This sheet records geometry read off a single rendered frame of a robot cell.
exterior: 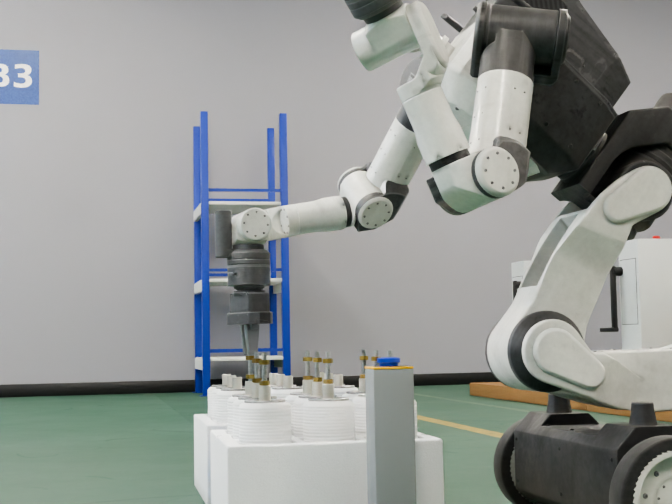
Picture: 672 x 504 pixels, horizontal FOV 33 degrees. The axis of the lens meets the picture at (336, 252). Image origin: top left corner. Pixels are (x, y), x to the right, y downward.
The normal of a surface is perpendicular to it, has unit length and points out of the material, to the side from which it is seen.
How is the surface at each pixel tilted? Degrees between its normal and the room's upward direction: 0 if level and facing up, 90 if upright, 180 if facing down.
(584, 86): 98
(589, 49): 91
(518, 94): 82
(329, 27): 90
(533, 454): 90
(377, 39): 121
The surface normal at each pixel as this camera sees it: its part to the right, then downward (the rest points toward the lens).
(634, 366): 0.21, -0.08
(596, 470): -0.98, 0.00
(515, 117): 0.47, -0.21
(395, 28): -0.17, 0.45
